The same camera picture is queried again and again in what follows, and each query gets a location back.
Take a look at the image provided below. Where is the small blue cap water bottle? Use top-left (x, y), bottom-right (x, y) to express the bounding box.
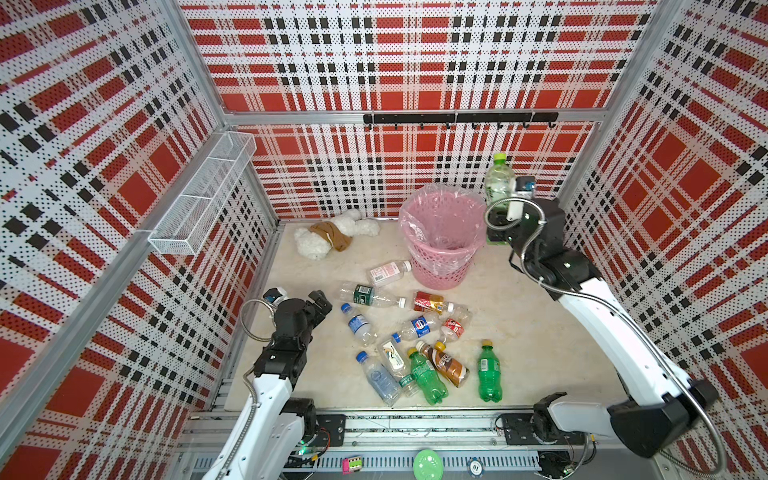
top-left (341, 303), bottom-right (377, 346)

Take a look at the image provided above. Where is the large pale green bottle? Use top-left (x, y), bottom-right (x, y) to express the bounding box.
top-left (484, 153), bottom-right (516, 226)

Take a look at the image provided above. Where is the white label tea bottle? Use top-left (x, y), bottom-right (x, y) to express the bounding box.
top-left (377, 333), bottom-right (419, 397)

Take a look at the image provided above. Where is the brown label drink bottle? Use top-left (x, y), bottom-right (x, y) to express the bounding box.
top-left (416, 341), bottom-right (469, 388)

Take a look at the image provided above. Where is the green soda bottle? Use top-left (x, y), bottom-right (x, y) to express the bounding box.
top-left (478, 339), bottom-right (503, 403)
top-left (408, 348), bottom-right (448, 405)

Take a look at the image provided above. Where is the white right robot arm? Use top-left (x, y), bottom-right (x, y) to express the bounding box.
top-left (499, 197), bottom-right (727, 477)

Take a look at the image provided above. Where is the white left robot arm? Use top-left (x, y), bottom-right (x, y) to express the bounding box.
top-left (204, 288), bottom-right (333, 479)

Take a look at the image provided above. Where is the pink perforated waste bin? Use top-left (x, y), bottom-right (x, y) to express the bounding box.
top-left (400, 187), bottom-right (488, 292)

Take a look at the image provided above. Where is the clear plastic bin liner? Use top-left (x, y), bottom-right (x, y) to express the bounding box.
top-left (398, 182), bottom-right (490, 277)

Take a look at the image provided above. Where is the clear bottle green label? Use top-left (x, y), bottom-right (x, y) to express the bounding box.
top-left (339, 282), bottom-right (407, 308)

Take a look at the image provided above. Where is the white plush toy brown scarf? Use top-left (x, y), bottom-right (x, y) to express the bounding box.
top-left (294, 209), bottom-right (380, 260)

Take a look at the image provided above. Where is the clear bottle pink label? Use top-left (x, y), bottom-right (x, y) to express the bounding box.
top-left (368, 260), bottom-right (412, 288)

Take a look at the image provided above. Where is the red yellow label bottle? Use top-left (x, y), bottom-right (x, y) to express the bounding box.
top-left (413, 291), bottom-right (456, 315)

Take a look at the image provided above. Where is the pepsi label clear bottle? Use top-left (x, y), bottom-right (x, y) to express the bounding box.
top-left (392, 312), bottom-right (439, 342)

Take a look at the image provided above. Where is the green round button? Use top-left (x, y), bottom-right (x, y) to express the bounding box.
top-left (412, 449), bottom-right (444, 480)

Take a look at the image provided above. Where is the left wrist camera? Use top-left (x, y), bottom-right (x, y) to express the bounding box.
top-left (262, 287), bottom-right (288, 307)

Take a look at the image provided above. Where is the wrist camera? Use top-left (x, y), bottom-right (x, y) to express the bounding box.
top-left (506, 176), bottom-right (535, 222)
top-left (262, 287), bottom-right (288, 307)

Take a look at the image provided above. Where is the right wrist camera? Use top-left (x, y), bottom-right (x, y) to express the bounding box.
top-left (506, 176), bottom-right (535, 222)

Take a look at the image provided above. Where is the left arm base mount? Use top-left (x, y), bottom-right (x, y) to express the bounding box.
top-left (282, 398), bottom-right (347, 468)

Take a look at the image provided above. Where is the white wire mesh shelf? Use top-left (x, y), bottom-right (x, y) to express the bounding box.
top-left (149, 131), bottom-right (255, 256)

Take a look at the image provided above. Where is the black wall hook rail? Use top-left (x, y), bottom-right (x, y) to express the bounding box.
top-left (362, 112), bottom-right (560, 126)

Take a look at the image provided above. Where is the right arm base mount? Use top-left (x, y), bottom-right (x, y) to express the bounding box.
top-left (494, 392), bottom-right (589, 479)

